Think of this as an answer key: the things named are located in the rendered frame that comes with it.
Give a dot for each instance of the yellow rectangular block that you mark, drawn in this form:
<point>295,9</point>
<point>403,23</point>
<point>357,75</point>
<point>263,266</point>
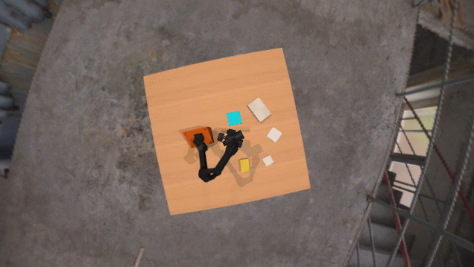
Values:
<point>244,165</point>

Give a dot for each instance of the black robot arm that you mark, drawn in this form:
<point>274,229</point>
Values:
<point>232,147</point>

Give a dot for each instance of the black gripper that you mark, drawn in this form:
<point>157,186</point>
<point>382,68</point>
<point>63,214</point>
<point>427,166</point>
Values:
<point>221,137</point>

